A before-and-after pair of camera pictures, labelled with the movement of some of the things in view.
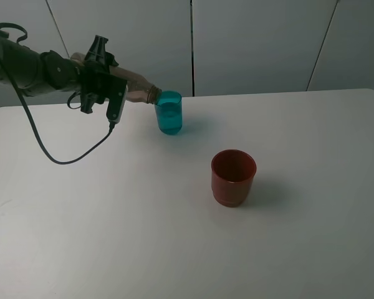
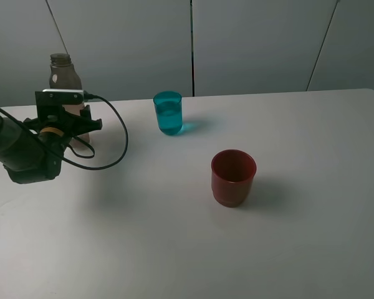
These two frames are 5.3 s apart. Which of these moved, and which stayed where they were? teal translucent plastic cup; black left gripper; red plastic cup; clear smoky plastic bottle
Moved: clear smoky plastic bottle; black left gripper
Stayed: red plastic cup; teal translucent plastic cup
